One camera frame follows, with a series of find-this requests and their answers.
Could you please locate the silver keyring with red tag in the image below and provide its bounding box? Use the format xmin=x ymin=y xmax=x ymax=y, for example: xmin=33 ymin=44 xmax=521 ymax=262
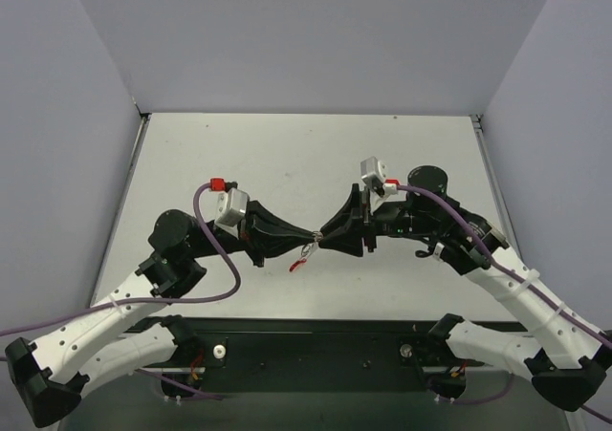
xmin=289 ymin=231 xmax=324 ymax=273

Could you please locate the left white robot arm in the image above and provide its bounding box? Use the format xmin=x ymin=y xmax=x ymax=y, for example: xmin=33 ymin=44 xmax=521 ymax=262
xmin=5 ymin=201 xmax=317 ymax=428

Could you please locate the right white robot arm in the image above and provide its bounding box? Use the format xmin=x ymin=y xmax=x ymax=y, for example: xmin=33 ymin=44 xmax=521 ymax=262
xmin=319 ymin=159 xmax=611 ymax=412

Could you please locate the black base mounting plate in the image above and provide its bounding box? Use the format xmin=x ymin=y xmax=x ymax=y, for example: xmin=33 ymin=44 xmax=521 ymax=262
xmin=123 ymin=316 xmax=484 ymax=394

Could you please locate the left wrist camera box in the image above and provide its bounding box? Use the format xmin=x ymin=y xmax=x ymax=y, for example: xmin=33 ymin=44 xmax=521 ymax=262
xmin=209 ymin=178 xmax=250 ymax=238

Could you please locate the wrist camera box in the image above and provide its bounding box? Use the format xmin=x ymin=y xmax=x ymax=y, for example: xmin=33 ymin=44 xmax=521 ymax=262
xmin=360 ymin=157 xmax=398 ymax=198
xmin=209 ymin=178 xmax=250 ymax=238

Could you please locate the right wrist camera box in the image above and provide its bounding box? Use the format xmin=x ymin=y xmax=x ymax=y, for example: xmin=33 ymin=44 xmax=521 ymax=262
xmin=360 ymin=157 xmax=398 ymax=198

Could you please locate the aluminium frame rail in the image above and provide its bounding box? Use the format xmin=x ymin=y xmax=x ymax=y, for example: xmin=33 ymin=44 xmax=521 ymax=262
xmin=470 ymin=115 xmax=520 ymax=252

